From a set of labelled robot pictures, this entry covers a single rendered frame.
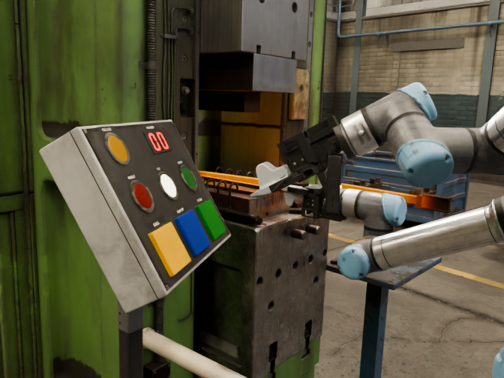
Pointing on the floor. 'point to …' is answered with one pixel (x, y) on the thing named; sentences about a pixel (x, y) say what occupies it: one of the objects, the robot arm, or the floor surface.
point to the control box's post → (130, 343)
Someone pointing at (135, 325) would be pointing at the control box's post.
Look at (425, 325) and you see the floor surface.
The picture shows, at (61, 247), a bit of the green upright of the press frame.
